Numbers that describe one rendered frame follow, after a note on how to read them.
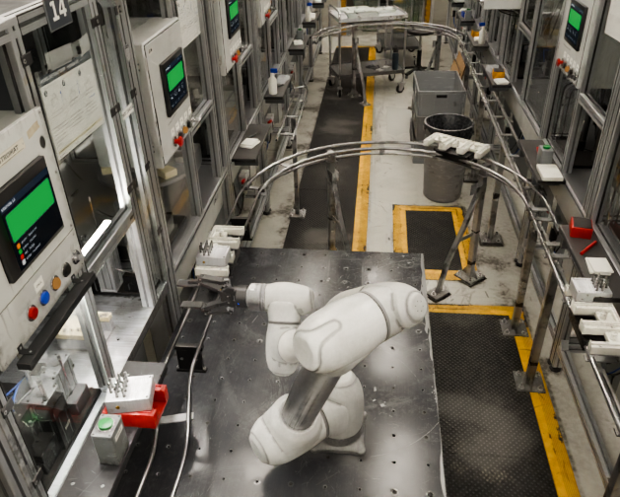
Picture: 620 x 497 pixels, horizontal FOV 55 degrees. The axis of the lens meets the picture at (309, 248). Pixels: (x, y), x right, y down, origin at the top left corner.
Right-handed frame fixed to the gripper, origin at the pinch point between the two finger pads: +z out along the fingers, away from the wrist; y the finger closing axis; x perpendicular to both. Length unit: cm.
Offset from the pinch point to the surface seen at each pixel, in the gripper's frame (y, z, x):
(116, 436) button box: -12, 8, 48
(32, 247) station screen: 45, 18, 43
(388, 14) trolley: -27, -70, -554
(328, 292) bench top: -45, -41, -63
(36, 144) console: 63, 20, 26
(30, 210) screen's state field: 53, 18, 40
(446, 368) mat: -111, -101, -88
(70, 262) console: 29.6, 20.5, 26.6
